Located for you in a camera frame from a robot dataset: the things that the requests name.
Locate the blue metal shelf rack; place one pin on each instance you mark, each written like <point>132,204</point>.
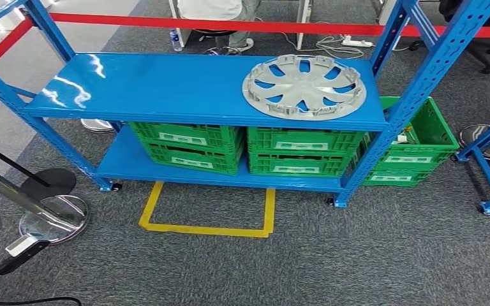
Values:
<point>164,84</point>

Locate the yellow floor tape outline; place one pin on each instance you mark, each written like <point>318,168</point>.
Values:
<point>207,230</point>

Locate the plastic water bottle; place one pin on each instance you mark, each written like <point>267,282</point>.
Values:
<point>176,40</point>

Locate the black stool with chrome base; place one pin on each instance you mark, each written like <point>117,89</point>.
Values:
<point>217,33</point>

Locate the seated person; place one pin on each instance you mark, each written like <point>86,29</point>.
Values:
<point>211,8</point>

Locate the long red barrier belt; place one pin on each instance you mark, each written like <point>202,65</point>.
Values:
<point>228,25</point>

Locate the grey plastic wheel hubcap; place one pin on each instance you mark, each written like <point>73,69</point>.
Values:
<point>304,88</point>

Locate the white office desk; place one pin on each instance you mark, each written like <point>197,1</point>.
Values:
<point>382,10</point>
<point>304,21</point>

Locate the white power strip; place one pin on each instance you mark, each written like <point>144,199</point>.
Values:
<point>357,42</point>

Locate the open green plastic crate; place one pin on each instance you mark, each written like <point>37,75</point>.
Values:
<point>431,139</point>

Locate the black office chair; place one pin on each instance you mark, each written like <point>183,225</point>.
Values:
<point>481,46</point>

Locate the black stanchion post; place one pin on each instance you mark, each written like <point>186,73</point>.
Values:
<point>50,181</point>

